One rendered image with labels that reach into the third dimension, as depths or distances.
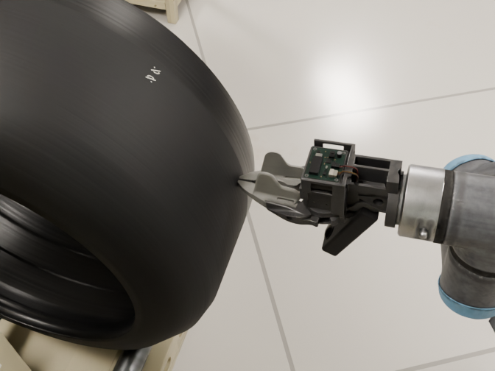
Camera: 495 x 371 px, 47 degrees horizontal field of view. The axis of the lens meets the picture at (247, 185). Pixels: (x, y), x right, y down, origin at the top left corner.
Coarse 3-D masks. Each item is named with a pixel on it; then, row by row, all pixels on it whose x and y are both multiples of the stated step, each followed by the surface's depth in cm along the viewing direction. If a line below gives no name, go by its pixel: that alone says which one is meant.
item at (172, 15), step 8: (128, 0) 303; (136, 0) 302; (144, 0) 300; (152, 0) 299; (160, 0) 299; (168, 0) 295; (176, 0) 299; (160, 8) 301; (168, 8) 299; (176, 8) 301; (168, 16) 303; (176, 16) 304
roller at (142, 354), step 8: (128, 352) 95; (136, 352) 95; (144, 352) 96; (120, 360) 94; (128, 360) 94; (136, 360) 94; (144, 360) 95; (120, 368) 93; (128, 368) 93; (136, 368) 94
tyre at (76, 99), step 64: (0, 0) 64; (64, 0) 65; (0, 64) 58; (64, 64) 60; (128, 64) 64; (192, 64) 70; (0, 128) 56; (64, 128) 57; (128, 128) 61; (192, 128) 67; (0, 192) 60; (64, 192) 58; (128, 192) 60; (192, 192) 66; (0, 256) 102; (64, 256) 107; (128, 256) 63; (192, 256) 67; (64, 320) 92; (128, 320) 83; (192, 320) 79
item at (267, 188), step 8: (264, 176) 71; (272, 176) 71; (240, 184) 76; (248, 184) 75; (256, 184) 73; (264, 184) 72; (272, 184) 72; (280, 184) 72; (248, 192) 75; (256, 192) 74; (264, 192) 73; (272, 192) 73; (280, 192) 72; (288, 192) 72; (296, 192) 71; (256, 200) 74; (264, 200) 73; (272, 200) 73; (280, 200) 73; (288, 200) 73; (296, 200) 72
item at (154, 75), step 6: (150, 60) 66; (150, 66) 66; (156, 66) 66; (144, 72) 65; (150, 72) 65; (156, 72) 66; (162, 72) 66; (144, 78) 64; (150, 78) 65; (156, 78) 65; (162, 78) 66; (150, 84) 65; (156, 84) 65
